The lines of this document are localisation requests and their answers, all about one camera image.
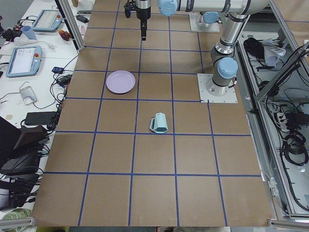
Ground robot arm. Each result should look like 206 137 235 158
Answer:
196 11 219 27
157 0 269 97

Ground light blue faceted cup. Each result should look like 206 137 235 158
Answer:
149 112 168 134

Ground black adapter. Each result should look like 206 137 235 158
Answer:
76 15 89 23

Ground red toy fruit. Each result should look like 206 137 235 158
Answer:
58 29 71 41

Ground blue plastic cup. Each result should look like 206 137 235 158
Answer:
21 25 37 40

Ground small blue device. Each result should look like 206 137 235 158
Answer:
52 66 64 74

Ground teach pendant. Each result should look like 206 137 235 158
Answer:
32 10 62 32
6 46 42 78

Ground near teach pendant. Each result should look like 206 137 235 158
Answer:
6 46 42 78

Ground cable bundle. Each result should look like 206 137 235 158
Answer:
280 132 309 167

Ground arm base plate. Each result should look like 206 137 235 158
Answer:
197 73 238 103
189 12 220 33

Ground green plate stack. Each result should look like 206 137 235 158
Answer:
2 208 31 220

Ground lilac plate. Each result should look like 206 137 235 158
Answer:
106 70 135 94

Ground aluminium frame post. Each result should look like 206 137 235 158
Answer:
55 0 85 51

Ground black power brick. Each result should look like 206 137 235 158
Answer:
24 111 56 126

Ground pink paper cup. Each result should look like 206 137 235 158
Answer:
78 25 86 35

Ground far teach pendant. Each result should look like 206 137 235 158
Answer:
32 10 62 32

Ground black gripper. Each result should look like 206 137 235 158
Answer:
135 0 151 41

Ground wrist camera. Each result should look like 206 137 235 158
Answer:
124 1 134 18

